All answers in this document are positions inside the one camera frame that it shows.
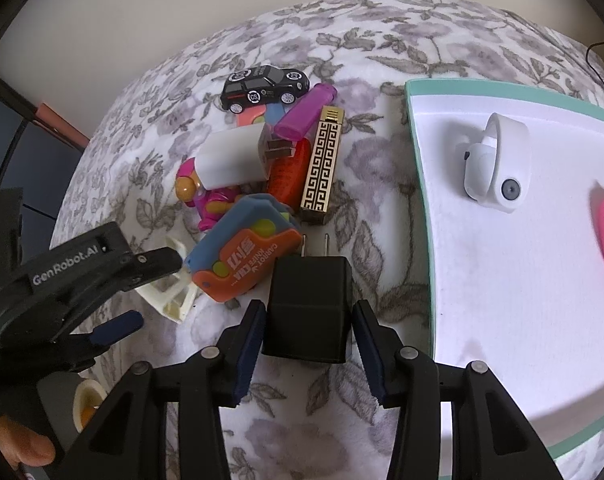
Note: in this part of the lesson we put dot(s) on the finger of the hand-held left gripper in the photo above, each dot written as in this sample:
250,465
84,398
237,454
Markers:
152,265
119,327

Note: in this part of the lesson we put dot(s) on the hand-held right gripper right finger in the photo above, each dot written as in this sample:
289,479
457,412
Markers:
369,355

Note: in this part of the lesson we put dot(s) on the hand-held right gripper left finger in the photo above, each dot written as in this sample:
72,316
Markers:
247,355

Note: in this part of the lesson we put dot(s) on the black charger adapter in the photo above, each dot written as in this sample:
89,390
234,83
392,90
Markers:
307,310

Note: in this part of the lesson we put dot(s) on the pink toy figure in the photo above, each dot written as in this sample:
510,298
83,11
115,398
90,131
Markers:
209,205

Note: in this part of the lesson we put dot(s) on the orange and blue toy knife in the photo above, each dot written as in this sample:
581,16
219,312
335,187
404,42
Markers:
242,255

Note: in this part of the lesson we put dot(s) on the white charger adapter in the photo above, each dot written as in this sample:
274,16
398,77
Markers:
229,157

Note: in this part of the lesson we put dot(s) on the white tray with teal rim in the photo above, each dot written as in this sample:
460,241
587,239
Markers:
506,285

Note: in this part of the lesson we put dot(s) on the gold patterned lighter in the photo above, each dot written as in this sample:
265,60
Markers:
322,165

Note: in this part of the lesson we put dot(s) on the black toy car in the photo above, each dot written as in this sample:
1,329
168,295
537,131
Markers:
262,85

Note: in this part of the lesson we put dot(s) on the purple tube lighter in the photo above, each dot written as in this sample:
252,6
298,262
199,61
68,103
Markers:
302,115

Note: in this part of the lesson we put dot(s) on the person's left hand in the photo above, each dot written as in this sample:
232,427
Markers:
22,442

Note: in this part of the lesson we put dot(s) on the cream plastic stand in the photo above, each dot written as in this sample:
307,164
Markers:
174,300

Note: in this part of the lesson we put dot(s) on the cream round container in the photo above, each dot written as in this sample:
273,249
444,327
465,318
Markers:
88,400

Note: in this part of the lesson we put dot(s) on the dark cabinet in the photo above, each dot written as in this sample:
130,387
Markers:
27,160

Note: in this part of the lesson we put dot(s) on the orange-red lighter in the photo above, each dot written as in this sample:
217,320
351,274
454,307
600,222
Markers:
287,180

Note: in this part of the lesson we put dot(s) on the blue and orange eraser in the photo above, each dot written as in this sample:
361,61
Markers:
249,119

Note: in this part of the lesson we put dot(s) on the white wristband with device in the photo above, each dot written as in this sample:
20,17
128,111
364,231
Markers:
491,170

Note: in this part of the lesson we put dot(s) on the floral blanket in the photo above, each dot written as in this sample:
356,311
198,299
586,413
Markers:
381,35

